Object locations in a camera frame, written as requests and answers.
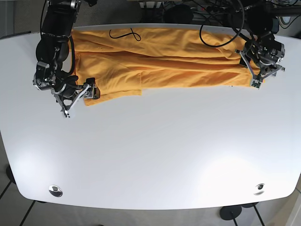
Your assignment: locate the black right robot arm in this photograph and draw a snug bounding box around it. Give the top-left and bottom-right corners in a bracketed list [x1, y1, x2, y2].
[33, 0, 100, 118]

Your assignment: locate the left silver table grommet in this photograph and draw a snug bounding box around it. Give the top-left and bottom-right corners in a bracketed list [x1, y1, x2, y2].
[48, 185, 63, 197]

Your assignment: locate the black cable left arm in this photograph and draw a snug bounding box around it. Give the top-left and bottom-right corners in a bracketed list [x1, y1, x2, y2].
[199, 0, 245, 48]

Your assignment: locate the black round stand base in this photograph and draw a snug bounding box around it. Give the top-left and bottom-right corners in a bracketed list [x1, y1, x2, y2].
[219, 205, 242, 221]

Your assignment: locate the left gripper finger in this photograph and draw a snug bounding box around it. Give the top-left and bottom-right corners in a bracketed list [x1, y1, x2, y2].
[239, 58, 247, 68]
[251, 78, 261, 89]

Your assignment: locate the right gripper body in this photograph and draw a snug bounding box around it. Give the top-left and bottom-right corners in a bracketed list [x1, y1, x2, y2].
[33, 61, 96, 112]

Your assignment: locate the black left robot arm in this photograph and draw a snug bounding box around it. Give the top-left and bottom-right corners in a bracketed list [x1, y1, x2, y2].
[236, 2, 285, 89]

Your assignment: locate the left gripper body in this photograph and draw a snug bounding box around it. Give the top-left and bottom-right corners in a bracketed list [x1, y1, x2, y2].
[235, 32, 285, 82]

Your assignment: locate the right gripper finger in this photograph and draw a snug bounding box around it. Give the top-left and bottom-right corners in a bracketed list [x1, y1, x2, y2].
[63, 109, 76, 118]
[84, 84, 101, 99]

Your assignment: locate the orange T-shirt black script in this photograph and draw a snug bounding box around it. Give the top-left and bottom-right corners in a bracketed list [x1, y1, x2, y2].
[72, 28, 252, 106]

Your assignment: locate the right silver table grommet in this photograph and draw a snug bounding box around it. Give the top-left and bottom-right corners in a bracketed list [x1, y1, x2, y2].
[253, 184, 265, 195]

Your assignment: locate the silver table grommet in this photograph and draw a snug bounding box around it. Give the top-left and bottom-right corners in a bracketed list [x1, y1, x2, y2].
[48, 185, 63, 197]
[253, 184, 265, 195]

